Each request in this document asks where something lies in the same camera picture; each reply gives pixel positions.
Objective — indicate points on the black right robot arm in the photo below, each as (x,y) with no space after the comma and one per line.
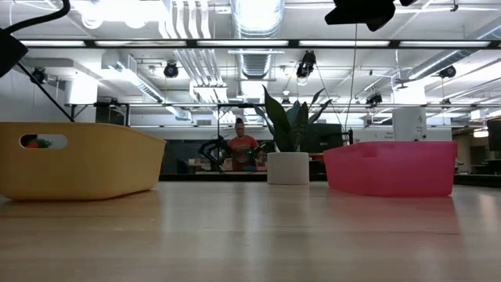
(407,2)

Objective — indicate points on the black background robot arm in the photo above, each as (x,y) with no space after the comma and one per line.
(266,147)
(211,149)

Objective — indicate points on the yellow plastic bin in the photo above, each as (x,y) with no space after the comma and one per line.
(98,168)

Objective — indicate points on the pink plastic bin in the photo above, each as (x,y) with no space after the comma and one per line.
(391,172)

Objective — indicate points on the white building column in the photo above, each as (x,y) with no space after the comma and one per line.
(409,117)

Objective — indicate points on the black monitor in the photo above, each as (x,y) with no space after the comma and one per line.
(325,137)
(494,135)

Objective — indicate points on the green plant in white pot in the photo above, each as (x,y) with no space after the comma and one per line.
(287,168)

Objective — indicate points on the person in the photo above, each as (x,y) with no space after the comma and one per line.
(242,150)

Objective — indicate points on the black hanging ceiling camera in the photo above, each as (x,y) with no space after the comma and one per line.
(447,71)
(39,75)
(171,69)
(306,64)
(373,98)

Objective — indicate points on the black diagonal frame strut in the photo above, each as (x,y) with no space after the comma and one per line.
(45,91)

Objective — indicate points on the overhead frame bar with lights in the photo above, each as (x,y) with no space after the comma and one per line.
(293,43)

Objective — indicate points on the silver ceiling air duct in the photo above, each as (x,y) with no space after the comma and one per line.
(256,19)

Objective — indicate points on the black table frame rail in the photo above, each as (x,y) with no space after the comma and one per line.
(215,177)

